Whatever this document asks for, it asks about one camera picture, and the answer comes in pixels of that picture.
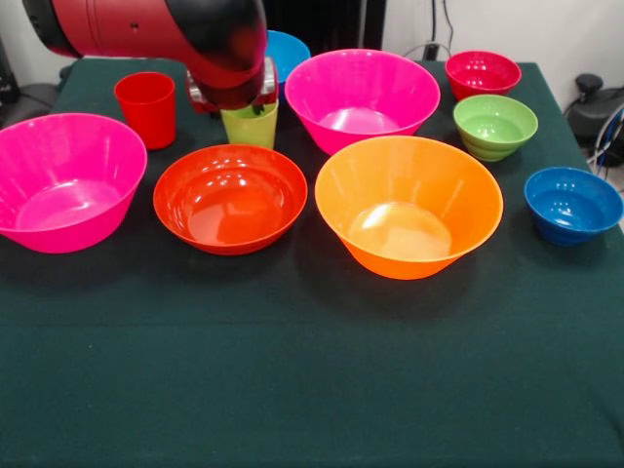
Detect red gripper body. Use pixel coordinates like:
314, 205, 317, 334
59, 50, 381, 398
184, 56, 280, 116

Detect green cup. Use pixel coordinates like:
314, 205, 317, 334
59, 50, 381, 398
219, 97, 281, 150

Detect light blue bowl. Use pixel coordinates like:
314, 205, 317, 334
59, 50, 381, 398
265, 29, 312, 84

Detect large pink bowl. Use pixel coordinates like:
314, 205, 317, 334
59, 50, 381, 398
0, 112, 149, 255
284, 48, 442, 156

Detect orange-red bowl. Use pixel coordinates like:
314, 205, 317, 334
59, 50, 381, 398
152, 143, 309, 256

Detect red cup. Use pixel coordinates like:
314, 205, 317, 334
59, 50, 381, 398
113, 71, 176, 151

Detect large orange bowl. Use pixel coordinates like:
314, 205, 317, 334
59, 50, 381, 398
314, 135, 505, 281

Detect small crimson bowl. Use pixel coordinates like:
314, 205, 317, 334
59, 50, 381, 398
444, 50, 523, 101

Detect small green bowl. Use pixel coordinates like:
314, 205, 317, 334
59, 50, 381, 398
452, 94, 539, 163

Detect dark green tablecloth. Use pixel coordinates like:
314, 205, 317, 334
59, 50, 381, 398
0, 57, 624, 468

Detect small dark blue bowl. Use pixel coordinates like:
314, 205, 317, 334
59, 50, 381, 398
524, 166, 624, 247

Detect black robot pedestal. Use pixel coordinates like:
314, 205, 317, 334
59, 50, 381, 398
267, 0, 390, 56

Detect black cable with plug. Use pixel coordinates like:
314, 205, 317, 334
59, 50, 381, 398
421, 0, 455, 60

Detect tangle of cables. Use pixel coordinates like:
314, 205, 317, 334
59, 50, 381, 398
584, 105, 624, 170

